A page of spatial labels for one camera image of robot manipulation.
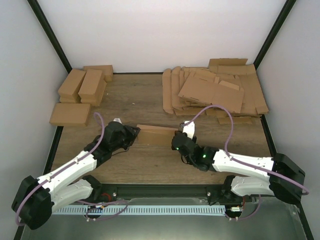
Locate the stack of flat cardboard blanks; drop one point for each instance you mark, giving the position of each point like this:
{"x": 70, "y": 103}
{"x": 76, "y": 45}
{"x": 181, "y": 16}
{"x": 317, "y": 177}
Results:
{"x": 227, "y": 82}

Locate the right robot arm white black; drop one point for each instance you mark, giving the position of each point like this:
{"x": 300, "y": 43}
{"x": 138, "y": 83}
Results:
{"x": 276, "y": 176}

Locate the folded cardboard box left stack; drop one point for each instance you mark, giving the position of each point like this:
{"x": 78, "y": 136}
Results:
{"x": 69, "y": 90}

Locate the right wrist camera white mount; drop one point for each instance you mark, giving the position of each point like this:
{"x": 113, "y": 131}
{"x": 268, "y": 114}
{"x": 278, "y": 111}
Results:
{"x": 188, "y": 127}

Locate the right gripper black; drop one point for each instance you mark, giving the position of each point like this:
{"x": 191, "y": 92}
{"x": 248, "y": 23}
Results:
{"x": 176, "y": 134}

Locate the light blue slotted cable duct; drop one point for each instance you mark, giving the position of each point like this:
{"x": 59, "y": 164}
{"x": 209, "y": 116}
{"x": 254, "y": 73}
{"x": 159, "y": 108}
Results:
{"x": 145, "y": 210}

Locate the folded cardboard box middle stack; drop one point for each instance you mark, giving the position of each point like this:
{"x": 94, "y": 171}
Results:
{"x": 92, "y": 88}

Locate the black aluminium frame rail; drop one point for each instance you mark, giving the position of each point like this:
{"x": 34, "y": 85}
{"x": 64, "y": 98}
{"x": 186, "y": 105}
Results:
{"x": 110, "y": 192}

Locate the flat folded cardboard box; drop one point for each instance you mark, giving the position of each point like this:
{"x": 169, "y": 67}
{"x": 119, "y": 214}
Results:
{"x": 70, "y": 114}

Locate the folded cardboard box stack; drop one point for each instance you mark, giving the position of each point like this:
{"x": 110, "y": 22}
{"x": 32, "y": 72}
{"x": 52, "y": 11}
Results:
{"x": 69, "y": 90}
{"x": 92, "y": 88}

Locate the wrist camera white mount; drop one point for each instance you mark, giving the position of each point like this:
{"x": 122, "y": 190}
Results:
{"x": 188, "y": 127}
{"x": 117, "y": 120}

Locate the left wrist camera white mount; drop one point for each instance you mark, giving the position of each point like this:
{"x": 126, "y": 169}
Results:
{"x": 117, "y": 120}

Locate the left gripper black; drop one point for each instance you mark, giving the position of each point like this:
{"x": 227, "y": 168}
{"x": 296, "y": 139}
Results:
{"x": 132, "y": 135}

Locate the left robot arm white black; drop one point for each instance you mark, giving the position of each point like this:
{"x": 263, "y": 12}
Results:
{"x": 38, "y": 198}

